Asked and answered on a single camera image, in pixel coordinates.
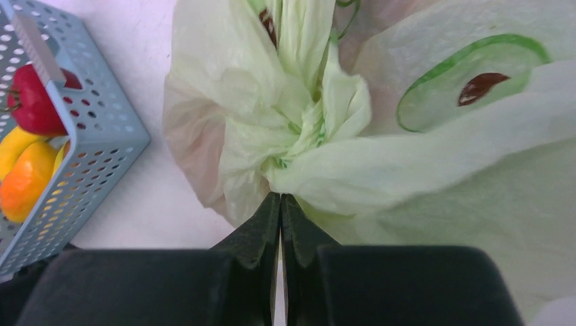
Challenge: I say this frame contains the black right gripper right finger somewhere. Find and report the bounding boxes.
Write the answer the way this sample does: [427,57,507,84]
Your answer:
[281,195,523,325]

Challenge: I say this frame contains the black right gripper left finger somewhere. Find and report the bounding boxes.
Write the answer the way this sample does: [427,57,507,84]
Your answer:
[18,194,281,325]

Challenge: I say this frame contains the light green plastic bag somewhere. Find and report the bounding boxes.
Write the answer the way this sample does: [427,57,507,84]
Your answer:
[163,1,575,325]

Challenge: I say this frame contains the yellow fake banana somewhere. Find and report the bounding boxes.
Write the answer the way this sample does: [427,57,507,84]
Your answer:
[1,126,47,180]
[52,141,71,176]

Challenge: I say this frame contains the orange fake mango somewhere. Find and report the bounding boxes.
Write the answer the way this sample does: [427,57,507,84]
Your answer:
[1,141,58,223]

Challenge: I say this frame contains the red fake tomato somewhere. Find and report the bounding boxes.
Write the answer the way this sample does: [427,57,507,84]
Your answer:
[7,64,67,137]

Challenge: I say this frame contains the light blue perforated basket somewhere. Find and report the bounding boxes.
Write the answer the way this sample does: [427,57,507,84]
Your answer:
[1,1,150,278]

